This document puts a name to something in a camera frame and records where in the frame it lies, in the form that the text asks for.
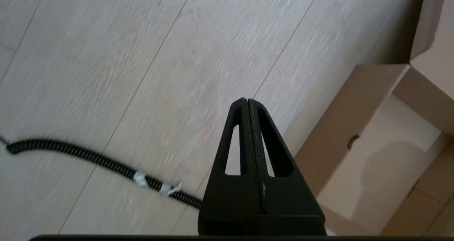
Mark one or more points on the brown cardboard shoe box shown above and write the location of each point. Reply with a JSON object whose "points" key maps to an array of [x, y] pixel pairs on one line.
{"points": [[372, 156]]}

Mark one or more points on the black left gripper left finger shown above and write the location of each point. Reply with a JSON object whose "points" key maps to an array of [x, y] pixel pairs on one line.
{"points": [[230, 198]]}

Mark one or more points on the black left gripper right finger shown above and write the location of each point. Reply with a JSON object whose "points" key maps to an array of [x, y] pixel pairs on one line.
{"points": [[291, 198]]}

